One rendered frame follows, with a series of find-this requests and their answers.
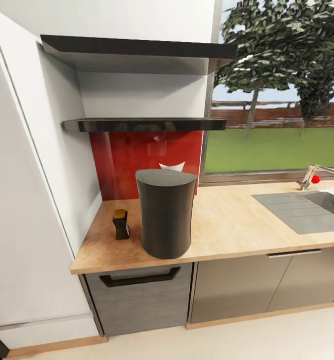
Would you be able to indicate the bottle of coffee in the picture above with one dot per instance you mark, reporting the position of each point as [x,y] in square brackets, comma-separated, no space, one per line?
[120,222]

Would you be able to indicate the paper coffee filter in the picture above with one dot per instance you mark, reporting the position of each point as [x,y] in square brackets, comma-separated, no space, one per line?
[178,168]

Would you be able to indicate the fixed window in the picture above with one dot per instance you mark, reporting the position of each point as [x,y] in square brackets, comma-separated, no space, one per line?
[277,96]

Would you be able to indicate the coffee maker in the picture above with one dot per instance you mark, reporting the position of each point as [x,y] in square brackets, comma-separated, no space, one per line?
[166,200]

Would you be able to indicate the countertop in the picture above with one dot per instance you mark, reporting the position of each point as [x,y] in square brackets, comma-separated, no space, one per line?
[227,222]

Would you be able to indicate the dishwasher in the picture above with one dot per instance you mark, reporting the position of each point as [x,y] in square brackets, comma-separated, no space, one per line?
[141,299]

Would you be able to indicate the fridge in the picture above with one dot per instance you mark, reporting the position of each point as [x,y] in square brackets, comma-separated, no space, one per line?
[49,195]

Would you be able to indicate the drop in sink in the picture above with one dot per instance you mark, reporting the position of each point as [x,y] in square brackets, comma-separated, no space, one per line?
[306,212]

